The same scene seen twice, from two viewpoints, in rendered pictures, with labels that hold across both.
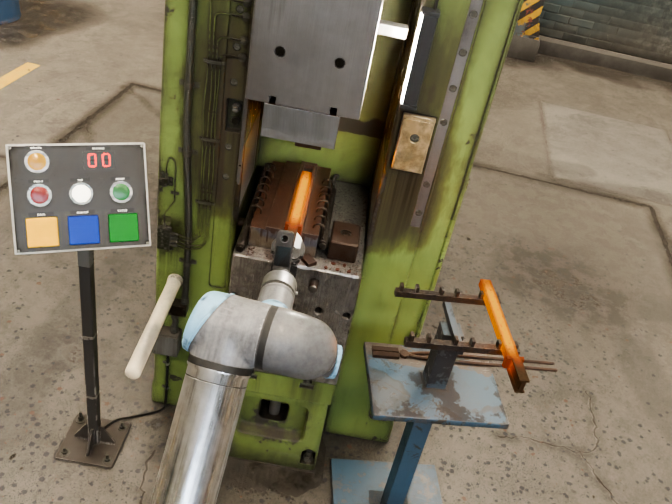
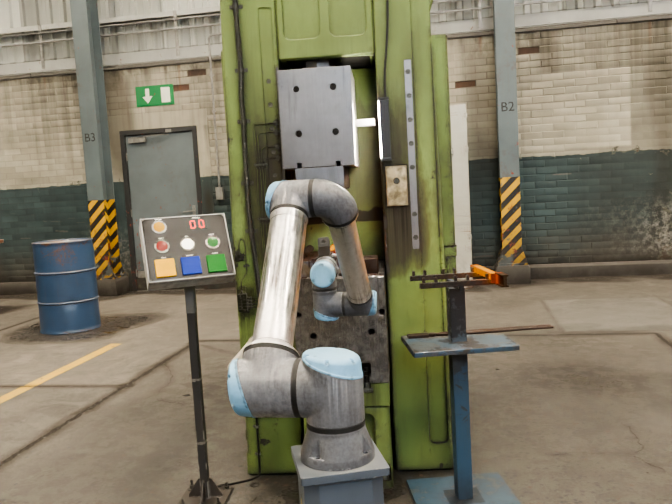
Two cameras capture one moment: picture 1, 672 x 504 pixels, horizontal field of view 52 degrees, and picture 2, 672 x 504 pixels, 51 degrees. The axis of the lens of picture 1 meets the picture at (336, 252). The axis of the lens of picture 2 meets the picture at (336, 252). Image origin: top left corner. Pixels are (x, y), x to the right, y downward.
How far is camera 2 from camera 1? 146 cm
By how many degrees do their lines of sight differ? 29
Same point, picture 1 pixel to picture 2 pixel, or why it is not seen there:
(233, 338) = (293, 190)
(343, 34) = (333, 113)
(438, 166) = (418, 198)
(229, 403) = (297, 224)
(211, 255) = not seen: hidden behind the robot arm
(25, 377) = (142, 477)
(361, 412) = (422, 438)
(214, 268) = not seen: hidden behind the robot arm
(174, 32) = (234, 152)
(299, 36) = (308, 121)
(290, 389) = not seen: hidden behind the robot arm
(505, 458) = (561, 464)
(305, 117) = (322, 171)
